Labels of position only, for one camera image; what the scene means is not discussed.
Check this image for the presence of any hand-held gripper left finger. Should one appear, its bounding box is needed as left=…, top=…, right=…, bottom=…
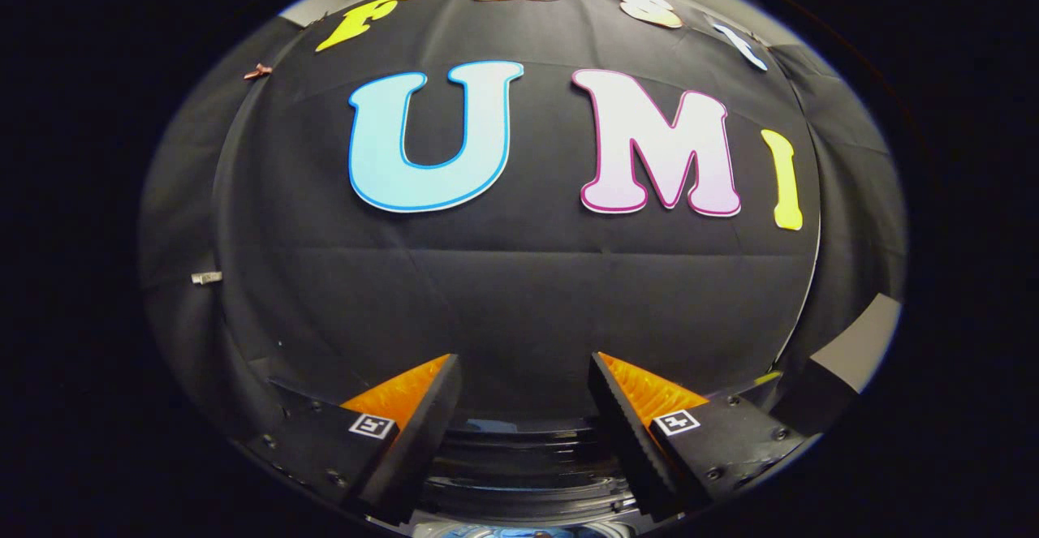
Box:
left=242, top=353, right=463, bottom=527

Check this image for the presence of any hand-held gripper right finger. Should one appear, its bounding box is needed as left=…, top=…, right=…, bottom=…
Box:
left=588, top=351, right=810, bottom=523

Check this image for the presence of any black backdrop cloth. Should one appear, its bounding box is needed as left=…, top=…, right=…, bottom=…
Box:
left=138, top=0, right=908, bottom=458

